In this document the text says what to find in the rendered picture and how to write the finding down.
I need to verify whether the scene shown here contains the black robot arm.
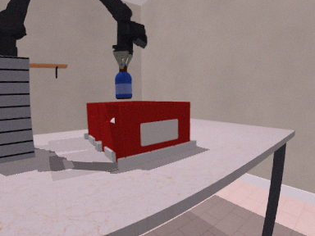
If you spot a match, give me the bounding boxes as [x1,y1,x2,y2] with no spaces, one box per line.
[0,0,147,57]

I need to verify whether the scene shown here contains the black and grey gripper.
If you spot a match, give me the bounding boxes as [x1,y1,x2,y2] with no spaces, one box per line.
[112,34,133,69]

